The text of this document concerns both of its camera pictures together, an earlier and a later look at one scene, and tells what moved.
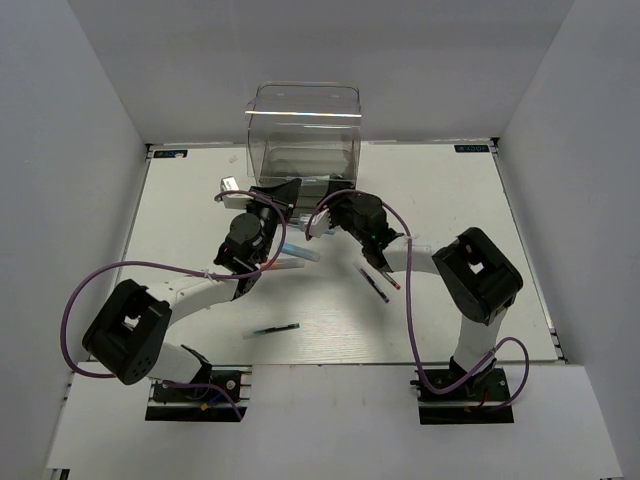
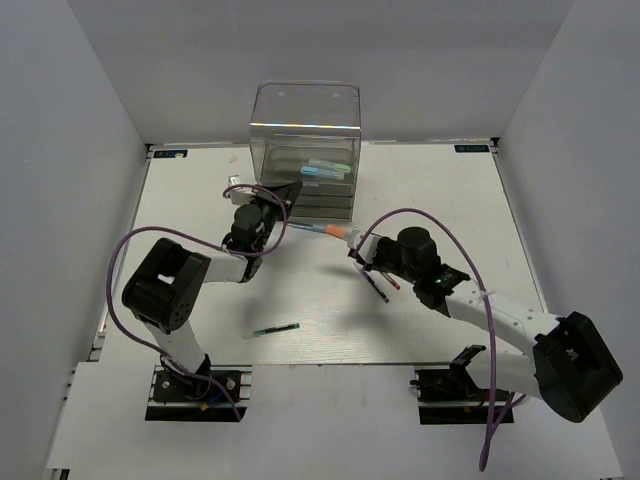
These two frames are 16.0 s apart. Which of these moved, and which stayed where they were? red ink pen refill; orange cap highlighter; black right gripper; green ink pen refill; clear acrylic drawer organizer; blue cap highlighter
Moved: blue cap highlighter; black right gripper; orange cap highlighter
Stayed: green ink pen refill; clear acrylic drawer organizer; red ink pen refill
